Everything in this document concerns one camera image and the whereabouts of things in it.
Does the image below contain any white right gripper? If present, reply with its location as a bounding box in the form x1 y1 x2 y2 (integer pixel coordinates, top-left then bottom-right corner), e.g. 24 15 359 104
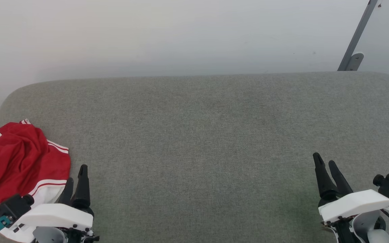
312 152 389 223

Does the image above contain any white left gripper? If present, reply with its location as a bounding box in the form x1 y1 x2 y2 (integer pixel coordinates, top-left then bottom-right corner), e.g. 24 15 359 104
0 164 95 243

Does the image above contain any red white sports jersey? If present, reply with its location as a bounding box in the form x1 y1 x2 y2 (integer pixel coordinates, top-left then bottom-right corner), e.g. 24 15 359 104
0 119 71 216

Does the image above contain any grey metal pole bracket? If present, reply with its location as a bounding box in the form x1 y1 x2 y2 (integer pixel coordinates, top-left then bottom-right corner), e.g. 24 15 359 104
345 52 364 71

